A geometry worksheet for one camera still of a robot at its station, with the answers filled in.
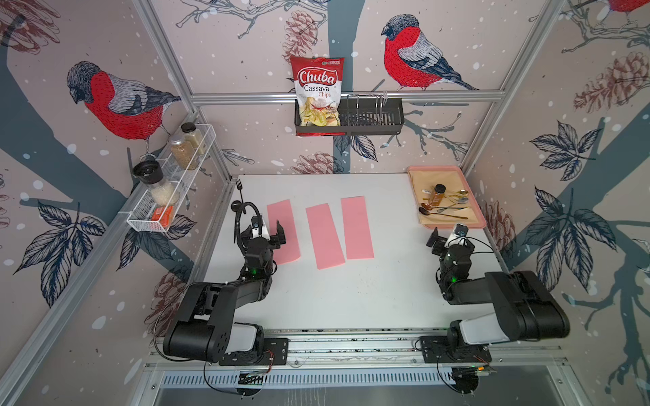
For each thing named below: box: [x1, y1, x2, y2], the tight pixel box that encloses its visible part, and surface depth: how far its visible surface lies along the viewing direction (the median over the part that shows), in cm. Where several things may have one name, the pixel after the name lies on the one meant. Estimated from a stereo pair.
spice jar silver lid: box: [170, 134, 199, 171], surface depth 78 cm
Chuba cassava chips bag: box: [290, 55, 347, 138], surface depth 85 cm
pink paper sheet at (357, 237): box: [340, 195, 375, 260], surface depth 106 cm
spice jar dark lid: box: [180, 121, 205, 155], surface depth 83 cm
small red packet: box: [150, 205, 174, 229], surface depth 68 cm
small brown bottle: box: [429, 182, 447, 207], surface depth 106 cm
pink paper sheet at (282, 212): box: [266, 199, 301, 266], surface depth 109 cm
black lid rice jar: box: [132, 160, 180, 207], surface depth 67 cm
